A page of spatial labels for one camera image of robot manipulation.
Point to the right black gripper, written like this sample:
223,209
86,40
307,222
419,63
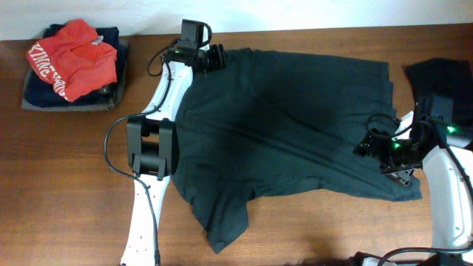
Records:
372,144

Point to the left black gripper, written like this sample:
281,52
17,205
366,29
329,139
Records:
218,56

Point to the dark green t-shirt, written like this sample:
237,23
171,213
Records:
277,123

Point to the black garment white logo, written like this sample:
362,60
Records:
448,78

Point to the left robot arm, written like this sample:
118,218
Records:
151,136

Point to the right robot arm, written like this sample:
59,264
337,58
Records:
427,139

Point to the grey folded garment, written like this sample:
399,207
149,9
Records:
111,94

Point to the red folded shirt white lettering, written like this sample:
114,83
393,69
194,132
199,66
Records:
75,61

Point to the navy folded garment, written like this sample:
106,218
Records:
42,94

